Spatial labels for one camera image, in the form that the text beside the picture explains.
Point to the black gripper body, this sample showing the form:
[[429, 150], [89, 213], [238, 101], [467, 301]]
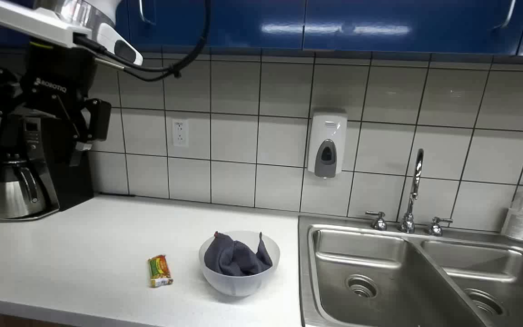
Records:
[[55, 70]]

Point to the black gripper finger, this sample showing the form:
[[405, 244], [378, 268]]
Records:
[[4, 92], [97, 121]]

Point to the grey hand towel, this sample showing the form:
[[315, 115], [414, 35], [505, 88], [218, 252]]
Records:
[[235, 257]]

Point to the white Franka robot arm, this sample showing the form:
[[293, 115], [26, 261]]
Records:
[[95, 14]]

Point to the translucent plastic bowl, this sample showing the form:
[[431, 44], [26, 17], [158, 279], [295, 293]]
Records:
[[236, 286]]

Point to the black coffee maker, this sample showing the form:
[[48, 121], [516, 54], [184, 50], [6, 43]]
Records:
[[62, 175]]

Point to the steel coffee carafe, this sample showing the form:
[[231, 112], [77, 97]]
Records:
[[9, 193]]

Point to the yellow green snack packet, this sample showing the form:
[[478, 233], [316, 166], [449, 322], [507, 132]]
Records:
[[160, 272]]

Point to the wooden base cabinet front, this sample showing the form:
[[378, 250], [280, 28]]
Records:
[[8, 321]]

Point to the chrome sink faucet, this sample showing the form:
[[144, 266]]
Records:
[[414, 183]]

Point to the stainless steel double sink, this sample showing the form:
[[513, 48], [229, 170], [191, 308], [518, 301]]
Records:
[[394, 284]]

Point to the clear plastic pump bottle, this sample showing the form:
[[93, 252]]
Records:
[[518, 219]]

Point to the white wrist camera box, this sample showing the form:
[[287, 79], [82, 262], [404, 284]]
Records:
[[19, 19]]

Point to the white wall outlet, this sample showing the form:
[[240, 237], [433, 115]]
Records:
[[180, 133]]

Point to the white wall soap dispenser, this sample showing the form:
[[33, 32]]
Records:
[[327, 139]]

